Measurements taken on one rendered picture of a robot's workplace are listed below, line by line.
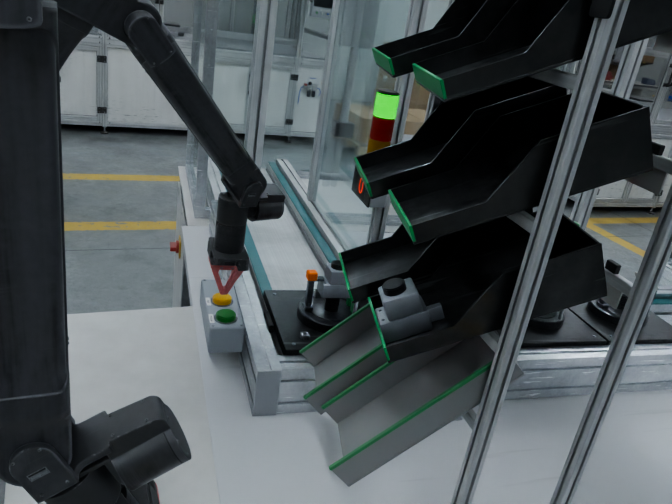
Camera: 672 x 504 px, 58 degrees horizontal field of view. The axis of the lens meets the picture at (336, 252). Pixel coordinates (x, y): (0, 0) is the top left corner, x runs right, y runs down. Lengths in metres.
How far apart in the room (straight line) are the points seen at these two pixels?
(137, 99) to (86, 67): 0.52
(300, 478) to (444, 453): 0.28
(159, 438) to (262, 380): 0.55
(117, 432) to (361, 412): 0.46
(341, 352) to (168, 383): 0.36
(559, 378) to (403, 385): 0.56
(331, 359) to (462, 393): 0.32
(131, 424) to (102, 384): 0.66
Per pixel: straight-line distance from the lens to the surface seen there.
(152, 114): 6.42
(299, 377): 1.14
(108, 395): 1.22
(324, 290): 1.23
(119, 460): 0.60
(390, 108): 1.34
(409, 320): 0.78
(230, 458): 1.09
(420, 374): 0.93
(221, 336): 1.24
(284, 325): 1.23
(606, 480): 1.28
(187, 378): 1.26
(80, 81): 6.31
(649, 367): 1.57
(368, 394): 0.94
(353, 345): 1.05
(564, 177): 0.69
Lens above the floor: 1.60
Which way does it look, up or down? 23 degrees down
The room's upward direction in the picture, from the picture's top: 9 degrees clockwise
